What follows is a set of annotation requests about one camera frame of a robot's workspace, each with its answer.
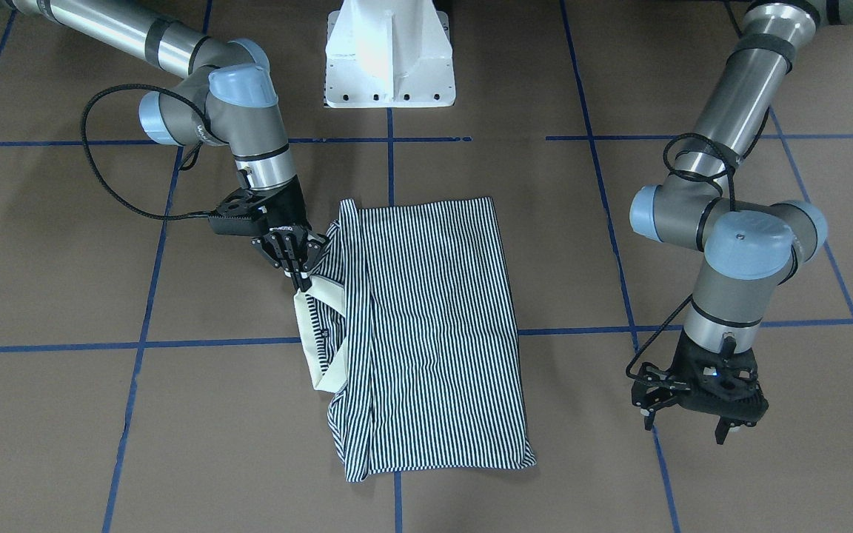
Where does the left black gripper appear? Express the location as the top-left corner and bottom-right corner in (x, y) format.
(643, 332), (769, 446)

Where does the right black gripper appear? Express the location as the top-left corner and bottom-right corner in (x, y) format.
(241, 176), (328, 293)

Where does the navy white striped polo shirt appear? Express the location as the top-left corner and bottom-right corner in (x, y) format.
(293, 197), (536, 483)

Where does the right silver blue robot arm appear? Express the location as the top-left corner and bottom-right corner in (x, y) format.
(4, 1), (327, 292)

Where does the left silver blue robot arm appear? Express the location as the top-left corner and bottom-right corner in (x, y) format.
(625, 1), (853, 444)

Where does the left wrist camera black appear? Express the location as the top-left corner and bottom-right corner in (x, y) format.
(626, 361), (692, 414)

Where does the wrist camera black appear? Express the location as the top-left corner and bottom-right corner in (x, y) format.
(207, 188), (270, 238)
(626, 361), (692, 414)

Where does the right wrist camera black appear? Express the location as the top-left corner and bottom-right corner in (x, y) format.
(207, 188), (270, 238)

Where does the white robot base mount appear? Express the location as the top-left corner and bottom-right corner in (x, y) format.
(323, 1), (457, 109)

